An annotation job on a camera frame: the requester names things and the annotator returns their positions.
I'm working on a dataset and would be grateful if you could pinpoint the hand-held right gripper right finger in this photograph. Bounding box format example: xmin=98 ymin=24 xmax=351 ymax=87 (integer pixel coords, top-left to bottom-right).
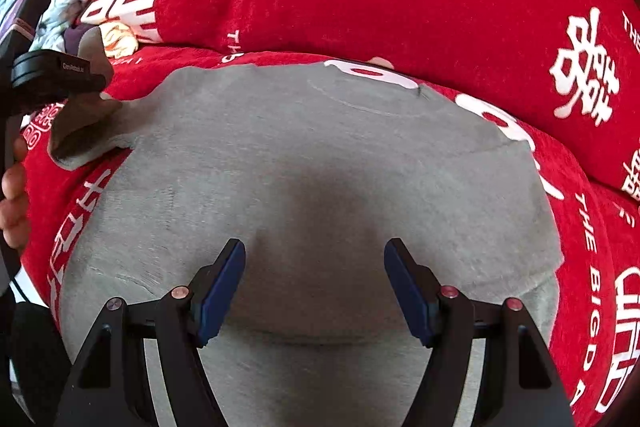
xmin=384 ymin=238 xmax=576 ymax=427

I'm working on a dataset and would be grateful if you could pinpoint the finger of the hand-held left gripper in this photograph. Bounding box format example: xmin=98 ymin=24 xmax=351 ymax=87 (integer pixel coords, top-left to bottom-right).
xmin=60 ymin=75 xmax=107 ymax=100

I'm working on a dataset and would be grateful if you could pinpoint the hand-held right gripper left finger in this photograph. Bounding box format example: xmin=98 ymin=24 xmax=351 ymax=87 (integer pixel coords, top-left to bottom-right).
xmin=52 ymin=238 xmax=247 ymax=427

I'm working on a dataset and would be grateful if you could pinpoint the grey knit garment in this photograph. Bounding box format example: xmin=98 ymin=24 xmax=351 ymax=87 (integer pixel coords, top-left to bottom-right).
xmin=47 ymin=27 xmax=563 ymax=427

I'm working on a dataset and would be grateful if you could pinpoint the person's left hand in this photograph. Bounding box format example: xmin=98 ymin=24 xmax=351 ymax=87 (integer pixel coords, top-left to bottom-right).
xmin=0 ymin=136 xmax=30 ymax=253

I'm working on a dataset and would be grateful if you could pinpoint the dark purple cloth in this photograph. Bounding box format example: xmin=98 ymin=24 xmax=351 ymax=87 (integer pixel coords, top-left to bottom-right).
xmin=62 ymin=24 xmax=99 ymax=56

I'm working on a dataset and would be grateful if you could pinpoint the orange yellow cloth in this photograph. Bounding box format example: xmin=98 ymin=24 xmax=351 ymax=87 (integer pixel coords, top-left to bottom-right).
xmin=99 ymin=21 xmax=139 ymax=58

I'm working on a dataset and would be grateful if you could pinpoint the white grey patterned cloth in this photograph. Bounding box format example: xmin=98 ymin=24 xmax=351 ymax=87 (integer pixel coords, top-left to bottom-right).
xmin=0 ymin=0 xmax=96 ymax=52

